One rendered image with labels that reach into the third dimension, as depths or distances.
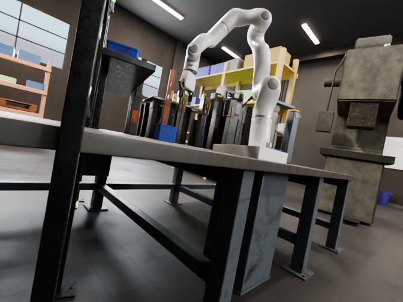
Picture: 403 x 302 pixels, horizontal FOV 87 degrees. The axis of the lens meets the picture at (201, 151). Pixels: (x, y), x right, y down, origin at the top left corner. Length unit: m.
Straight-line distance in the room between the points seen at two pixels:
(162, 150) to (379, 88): 4.04
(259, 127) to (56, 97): 7.33
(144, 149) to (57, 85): 7.71
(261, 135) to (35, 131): 1.08
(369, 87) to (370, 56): 0.49
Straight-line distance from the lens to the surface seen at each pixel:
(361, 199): 4.07
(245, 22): 1.47
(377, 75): 4.39
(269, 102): 1.30
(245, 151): 1.12
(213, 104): 1.60
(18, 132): 0.41
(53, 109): 8.08
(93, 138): 0.42
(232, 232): 0.85
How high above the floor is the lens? 0.71
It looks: 1 degrees down
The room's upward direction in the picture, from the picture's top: 11 degrees clockwise
